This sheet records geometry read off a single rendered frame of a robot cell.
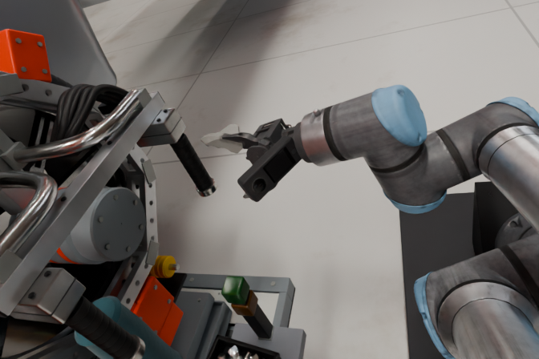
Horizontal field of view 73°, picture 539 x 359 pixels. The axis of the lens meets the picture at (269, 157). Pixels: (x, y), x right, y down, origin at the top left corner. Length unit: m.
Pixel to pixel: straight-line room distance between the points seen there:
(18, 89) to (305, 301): 1.12
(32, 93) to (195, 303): 0.84
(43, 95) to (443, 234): 1.04
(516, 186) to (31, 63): 0.78
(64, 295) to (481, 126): 0.60
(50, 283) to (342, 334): 1.03
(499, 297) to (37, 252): 0.66
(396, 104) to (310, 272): 1.07
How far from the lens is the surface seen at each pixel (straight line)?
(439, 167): 0.60
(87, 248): 0.68
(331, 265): 1.50
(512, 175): 0.52
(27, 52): 0.81
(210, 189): 0.79
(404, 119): 0.51
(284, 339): 0.90
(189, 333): 1.29
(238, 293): 0.73
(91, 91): 0.71
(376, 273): 1.45
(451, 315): 0.70
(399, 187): 0.59
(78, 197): 0.58
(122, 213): 0.70
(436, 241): 1.15
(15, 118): 1.00
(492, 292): 0.70
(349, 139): 0.54
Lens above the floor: 1.24
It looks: 37 degrees down
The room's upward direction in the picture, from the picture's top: 23 degrees counter-clockwise
